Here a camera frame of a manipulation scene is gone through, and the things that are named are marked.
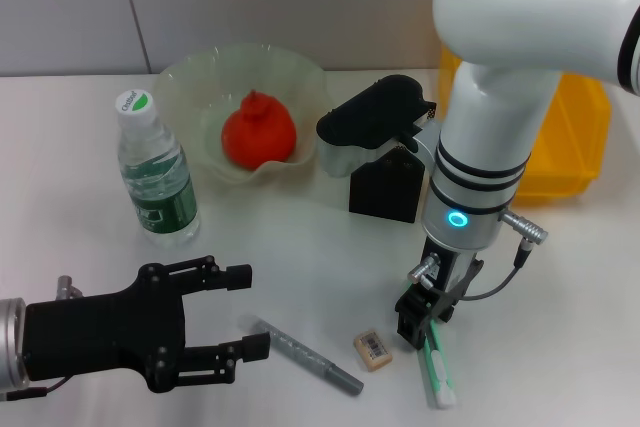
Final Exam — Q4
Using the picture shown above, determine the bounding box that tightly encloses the beige eraser with barcode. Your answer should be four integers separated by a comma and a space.
352, 329, 394, 373

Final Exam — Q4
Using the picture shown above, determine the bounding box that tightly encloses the grey glitter pen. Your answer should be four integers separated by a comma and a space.
239, 314, 365, 397

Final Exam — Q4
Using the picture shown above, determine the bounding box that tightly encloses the clear green-label water bottle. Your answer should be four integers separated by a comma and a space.
114, 89, 202, 248

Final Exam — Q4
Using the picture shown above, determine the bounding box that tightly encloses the green utility knife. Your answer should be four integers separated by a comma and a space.
413, 319, 459, 411

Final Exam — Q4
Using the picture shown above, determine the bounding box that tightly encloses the black mesh pen holder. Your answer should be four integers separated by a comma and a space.
347, 100, 439, 224

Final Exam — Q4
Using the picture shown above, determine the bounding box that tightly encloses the yellow plastic bin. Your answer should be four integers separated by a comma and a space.
438, 44, 612, 208

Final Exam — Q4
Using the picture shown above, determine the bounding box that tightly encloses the right gripper cable with plug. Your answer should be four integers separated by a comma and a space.
407, 210, 550, 302

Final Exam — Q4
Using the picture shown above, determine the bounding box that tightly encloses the left gripper cable with plug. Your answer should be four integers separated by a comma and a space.
0, 275, 84, 401

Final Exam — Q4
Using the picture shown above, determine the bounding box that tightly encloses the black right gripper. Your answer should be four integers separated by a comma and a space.
396, 238, 486, 351

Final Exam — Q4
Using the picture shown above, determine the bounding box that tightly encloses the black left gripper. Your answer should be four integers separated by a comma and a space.
23, 254, 254, 394

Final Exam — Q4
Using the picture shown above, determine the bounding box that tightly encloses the gripper cable with plug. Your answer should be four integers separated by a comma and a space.
407, 210, 550, 302
0, 275, 84, 401

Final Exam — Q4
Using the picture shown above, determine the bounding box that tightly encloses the pale green glass fruit bowl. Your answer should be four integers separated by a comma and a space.
152, 41, 337, 186

